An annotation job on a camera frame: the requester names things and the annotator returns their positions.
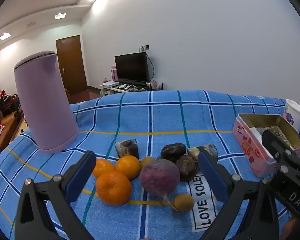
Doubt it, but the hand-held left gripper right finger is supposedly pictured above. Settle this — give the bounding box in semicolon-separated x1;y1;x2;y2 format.
197;151;280;240

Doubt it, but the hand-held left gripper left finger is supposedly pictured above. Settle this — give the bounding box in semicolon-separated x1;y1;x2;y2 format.
15;151;97;240

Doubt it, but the dark brown round taro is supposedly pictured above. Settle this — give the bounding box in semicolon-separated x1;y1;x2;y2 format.
161;143;187;164
175;155;199;182

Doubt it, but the pink tin box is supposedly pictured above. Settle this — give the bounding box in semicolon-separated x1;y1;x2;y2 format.
232;113;300;178

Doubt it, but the cut taro piece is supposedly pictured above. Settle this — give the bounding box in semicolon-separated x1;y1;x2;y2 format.
115;139;140;159
187;144;218;164

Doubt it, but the large mandarin orange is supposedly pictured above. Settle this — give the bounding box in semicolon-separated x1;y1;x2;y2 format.
95;171;132;206

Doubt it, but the small tan longan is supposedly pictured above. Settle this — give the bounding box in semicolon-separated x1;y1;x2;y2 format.
173;194;195;212
140;156;155;170

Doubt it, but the purple round radish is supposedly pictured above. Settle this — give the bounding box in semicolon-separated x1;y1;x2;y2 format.
140;159;180;209

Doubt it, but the white floral mug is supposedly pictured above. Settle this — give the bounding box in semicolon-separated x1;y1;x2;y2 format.
282;99;300;130

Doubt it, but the blue plaid blanket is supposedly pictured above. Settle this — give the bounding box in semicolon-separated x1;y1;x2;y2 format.
0;90;300;240

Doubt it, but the purple electric kettle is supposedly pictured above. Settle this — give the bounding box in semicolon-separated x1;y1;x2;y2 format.
14;51;79;154

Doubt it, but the orange leather sofa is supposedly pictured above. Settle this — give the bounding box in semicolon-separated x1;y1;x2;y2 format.
0;112;23;165

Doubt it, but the white television stand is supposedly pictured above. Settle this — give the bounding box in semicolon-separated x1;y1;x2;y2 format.
99;81;163;97

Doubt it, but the pile of clothes and toys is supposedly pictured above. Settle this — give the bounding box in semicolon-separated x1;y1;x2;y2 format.
0;82;23;117

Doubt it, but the brown wooden door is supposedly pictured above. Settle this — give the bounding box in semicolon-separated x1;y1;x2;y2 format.
56;35;88;97

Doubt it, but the black flat television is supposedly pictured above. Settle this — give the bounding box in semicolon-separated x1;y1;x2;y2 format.
115;52;150;83

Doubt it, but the black television cable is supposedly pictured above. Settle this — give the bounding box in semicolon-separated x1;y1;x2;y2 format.
146;51;155;82

